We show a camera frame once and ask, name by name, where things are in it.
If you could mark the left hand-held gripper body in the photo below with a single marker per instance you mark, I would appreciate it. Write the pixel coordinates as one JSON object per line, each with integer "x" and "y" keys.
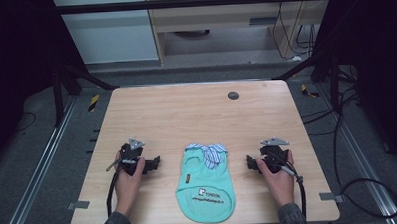
{"x": 130, "y": 156}

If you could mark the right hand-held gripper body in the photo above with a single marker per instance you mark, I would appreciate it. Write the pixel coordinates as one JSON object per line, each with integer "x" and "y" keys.
{"x": 274, "y": 156}

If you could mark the person's left hand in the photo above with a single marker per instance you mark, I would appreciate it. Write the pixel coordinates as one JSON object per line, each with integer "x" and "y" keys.
{"x": 127, "y": 188}

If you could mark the person's right hand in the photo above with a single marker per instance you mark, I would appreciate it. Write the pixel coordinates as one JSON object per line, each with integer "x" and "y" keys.
{"x": 279, "y": 186}

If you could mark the teal pet shirt striped collar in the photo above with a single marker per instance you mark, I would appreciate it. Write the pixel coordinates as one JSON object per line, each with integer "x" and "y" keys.
{"x": 206, "y": 191}

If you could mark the yellow black striped tape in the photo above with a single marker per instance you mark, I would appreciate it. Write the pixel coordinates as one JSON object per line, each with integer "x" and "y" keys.
{"x": 308, "y": 91}
{"x": 93, "y": 103}

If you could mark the grey round table grommet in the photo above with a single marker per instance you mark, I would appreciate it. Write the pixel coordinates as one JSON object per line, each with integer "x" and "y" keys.
{"x": 233, "y": 95}

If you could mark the black metal stand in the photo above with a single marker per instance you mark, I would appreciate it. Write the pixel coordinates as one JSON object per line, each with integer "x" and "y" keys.
{"x": 64, "y": 90}
{"x": 325, "y": 71}

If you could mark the white cabinet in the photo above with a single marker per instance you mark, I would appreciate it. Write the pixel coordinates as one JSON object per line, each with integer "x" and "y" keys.
{"x": 110, "y": 31}

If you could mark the light wooden desk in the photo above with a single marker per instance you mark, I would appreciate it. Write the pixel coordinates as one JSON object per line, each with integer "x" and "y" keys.
{"x": 216, "y": 21}

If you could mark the grey metal table bracket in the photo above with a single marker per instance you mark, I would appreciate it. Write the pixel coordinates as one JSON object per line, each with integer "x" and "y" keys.
{"x": 79, "y": 205}
{"x": 330, "y": 196}

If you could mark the aluminium floor rail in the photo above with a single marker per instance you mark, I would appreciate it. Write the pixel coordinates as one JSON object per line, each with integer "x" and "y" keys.
{"x": 38, "y": 171}
{"x": 365, "y": 166}

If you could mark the black metal frame bar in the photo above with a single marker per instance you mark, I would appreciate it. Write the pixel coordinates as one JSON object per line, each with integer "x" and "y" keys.
{"x": 189, "y": 4}

